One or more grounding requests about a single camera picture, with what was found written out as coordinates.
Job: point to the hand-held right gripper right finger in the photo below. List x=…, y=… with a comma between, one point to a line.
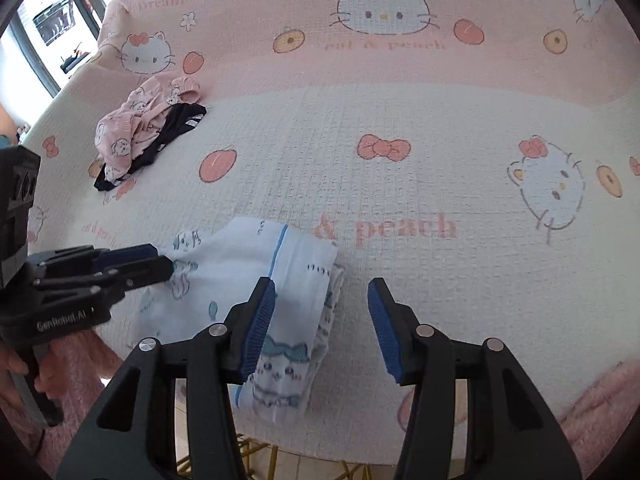
x=385, y=330

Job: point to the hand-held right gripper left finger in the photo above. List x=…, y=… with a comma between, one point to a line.
x=260, y=330

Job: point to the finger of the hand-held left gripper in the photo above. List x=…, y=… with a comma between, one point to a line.
x=130, y=255
x=150, y=271

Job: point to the light blue printed pajama garment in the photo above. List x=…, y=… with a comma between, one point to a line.
x=300, y=270

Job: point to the person's left hand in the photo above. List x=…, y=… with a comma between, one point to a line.
x=12, y=362

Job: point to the pink fluffy clothing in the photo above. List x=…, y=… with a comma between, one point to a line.
x=85, y=365

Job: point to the pink printed garment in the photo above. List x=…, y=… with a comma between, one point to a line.
x=125, y=125

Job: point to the gold metal rack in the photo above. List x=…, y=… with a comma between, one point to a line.
x=272, y=460

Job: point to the dark navy garment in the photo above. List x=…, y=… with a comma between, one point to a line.
x=175, y=125

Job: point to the pink cream printed blanket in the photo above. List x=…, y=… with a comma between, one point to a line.
x=450, y=160

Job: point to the black appliance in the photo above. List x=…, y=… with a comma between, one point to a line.
x=52, y=22

